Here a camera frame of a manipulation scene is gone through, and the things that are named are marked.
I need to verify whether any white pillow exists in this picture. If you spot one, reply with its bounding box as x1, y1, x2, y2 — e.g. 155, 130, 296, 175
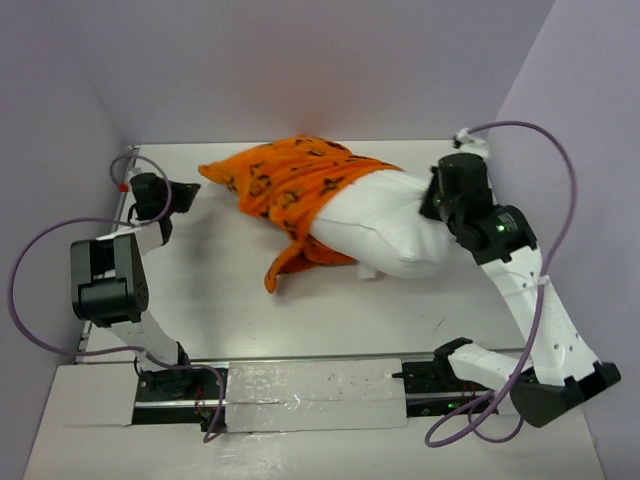
310, 170, 451, 280

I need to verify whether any orange patterned pillowcase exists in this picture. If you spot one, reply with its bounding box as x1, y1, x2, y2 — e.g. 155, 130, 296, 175
197, 135, 400, 293

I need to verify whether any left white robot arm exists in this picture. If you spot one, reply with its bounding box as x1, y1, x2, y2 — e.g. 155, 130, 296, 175
70, 172, 201, 399

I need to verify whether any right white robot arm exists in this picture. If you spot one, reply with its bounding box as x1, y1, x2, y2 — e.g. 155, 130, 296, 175
420, 153, 621, 428

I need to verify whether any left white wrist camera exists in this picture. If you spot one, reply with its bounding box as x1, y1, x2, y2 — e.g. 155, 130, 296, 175
116, 167, 143, 193

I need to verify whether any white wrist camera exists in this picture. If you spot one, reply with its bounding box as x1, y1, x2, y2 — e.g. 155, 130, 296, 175
452, 128, 490, 159
116, 167, 143, 193

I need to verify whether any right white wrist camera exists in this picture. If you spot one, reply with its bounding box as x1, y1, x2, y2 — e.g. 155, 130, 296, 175
452, 128, 490, 159

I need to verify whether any aluminium mounting rail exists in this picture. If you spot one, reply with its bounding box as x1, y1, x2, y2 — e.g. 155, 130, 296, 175
79, 324, 434, 367

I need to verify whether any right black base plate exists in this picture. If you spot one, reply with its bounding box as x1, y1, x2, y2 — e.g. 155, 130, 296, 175
392, 360, 488, 418

